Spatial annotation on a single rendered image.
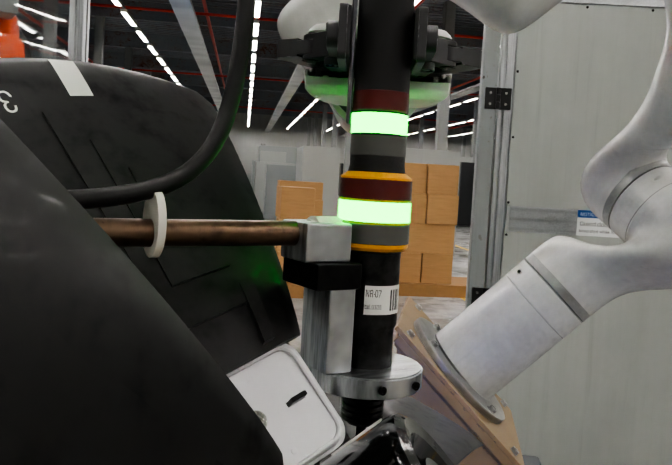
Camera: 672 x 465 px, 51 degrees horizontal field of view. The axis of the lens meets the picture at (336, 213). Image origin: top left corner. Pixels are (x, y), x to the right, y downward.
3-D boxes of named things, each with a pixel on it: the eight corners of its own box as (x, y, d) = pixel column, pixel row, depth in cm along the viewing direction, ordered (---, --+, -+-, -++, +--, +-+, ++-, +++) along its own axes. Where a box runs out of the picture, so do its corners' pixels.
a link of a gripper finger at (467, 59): (496, 75, 49) (466, 61, 44) (397, 78, 53) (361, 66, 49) (497, 58, 49) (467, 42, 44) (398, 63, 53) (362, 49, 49)
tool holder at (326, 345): (317, 412, 37) (327, 226, 36) (257, 376, 43) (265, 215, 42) (446, 392, 42) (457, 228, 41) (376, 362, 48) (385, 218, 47)
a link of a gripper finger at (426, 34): (453, 81, 46) (469, 64, 40) (405, 78, 47) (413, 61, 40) (456, 32, 46) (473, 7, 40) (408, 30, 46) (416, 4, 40)
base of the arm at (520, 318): (417, 311, 115) (504, 236, 112) (496, 400, 113) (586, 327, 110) (409, 335, 96) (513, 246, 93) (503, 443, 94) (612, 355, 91)
